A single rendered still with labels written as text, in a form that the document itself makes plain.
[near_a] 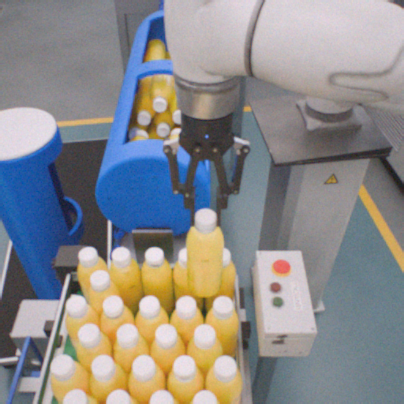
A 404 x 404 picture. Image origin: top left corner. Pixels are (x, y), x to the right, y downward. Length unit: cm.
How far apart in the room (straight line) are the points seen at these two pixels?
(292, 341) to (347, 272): 154
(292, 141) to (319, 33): 97
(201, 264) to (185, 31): 44
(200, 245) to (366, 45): 46
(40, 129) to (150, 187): 56
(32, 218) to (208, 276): 88
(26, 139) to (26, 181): 13
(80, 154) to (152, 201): 180
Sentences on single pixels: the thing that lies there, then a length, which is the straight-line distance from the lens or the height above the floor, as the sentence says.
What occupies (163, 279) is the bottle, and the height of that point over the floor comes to 105.
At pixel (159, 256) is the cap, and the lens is 95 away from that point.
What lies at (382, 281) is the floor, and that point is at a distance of 245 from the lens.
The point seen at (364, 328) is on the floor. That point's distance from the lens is 225.
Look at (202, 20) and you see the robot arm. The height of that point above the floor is 166.
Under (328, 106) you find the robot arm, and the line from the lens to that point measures 145.
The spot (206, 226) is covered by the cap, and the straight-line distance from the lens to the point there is 76.
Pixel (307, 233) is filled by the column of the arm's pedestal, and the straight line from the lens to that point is 173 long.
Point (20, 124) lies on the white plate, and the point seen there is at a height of 104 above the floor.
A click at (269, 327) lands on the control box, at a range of 87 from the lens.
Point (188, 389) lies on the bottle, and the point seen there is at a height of 107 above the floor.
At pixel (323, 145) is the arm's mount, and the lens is 142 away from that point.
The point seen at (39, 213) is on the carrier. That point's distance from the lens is 157.
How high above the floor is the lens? 185
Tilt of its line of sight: 45 degrees down
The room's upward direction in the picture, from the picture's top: straight up
